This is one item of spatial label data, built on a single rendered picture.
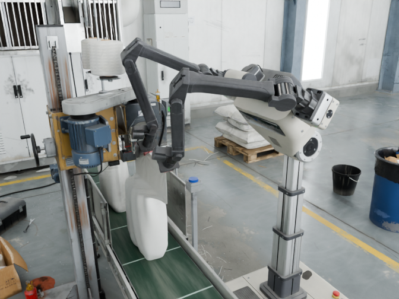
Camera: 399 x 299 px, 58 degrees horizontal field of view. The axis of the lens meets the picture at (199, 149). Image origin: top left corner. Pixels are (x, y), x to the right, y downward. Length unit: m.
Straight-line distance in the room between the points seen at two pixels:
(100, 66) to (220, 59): 5.32
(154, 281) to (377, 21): 8.64
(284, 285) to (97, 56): 1.54
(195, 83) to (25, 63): 3.57
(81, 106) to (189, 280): 1.13
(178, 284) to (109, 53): 1.29
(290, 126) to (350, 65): 7.85
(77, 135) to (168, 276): 0.96
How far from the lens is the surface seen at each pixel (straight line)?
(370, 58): 9.86
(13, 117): 4.75
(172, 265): 2.29
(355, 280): 2.97
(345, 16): 9.04
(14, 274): 2.89
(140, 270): 2.28
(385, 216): 3.60
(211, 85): 1.24
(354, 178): 4.05
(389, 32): 10.20
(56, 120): 1.97
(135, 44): 1.67
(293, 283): 2.22
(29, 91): 4.70
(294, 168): 1.86
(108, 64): 1.77
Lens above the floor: 1.78
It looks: 20 degrees down
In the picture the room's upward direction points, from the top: 1 degrees counter-clockwise
